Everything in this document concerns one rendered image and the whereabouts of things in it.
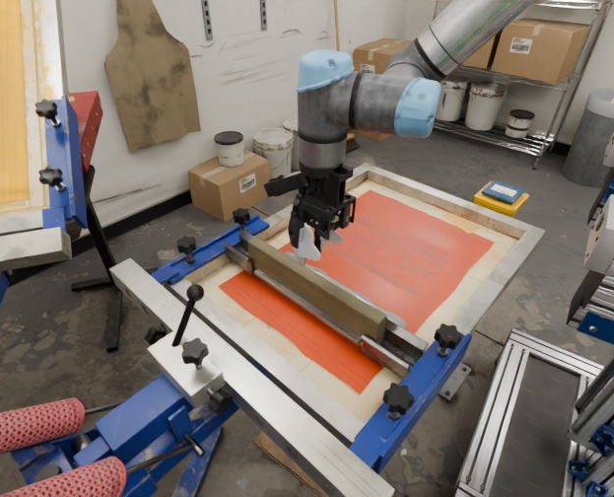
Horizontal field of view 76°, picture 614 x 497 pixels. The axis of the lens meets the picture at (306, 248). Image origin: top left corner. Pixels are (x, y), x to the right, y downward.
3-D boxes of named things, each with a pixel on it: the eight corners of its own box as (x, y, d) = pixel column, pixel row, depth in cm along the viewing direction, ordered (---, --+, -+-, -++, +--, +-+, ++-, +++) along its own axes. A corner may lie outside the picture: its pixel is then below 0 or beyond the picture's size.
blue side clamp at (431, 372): (441, 344, 81) (447, 321, 76) (463, 358, 78) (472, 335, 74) (351, 455, 63) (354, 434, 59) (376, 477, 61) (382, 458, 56)
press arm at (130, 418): (198, 368, 70) (193, 350, 67) (219, 389, 67) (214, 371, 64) (103, 439, 60) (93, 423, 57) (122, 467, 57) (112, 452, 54)
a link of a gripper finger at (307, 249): (310, 282, 70) (319, 238, 65) (287, 267, 73) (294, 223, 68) (321, 276, 72) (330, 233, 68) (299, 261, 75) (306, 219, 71)
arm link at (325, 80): (352, 64, 48) (287, 58, 50) (345, 148, 55) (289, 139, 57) (366, 50, 54) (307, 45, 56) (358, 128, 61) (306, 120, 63)
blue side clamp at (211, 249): (258, 235, 110) (256, 214, 106) (271, 242, 107) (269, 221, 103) (164, 290, 93) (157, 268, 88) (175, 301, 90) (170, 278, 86)
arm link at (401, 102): (445, 66, 55) (369, 58, 58) (441, 89, 47) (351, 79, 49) (434, 121, 60) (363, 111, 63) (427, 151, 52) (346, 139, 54)
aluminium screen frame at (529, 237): (364, 173, 136) (365, 162, 134) (540, 242, 106) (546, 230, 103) (164, 290, 91) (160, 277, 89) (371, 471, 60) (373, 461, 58)
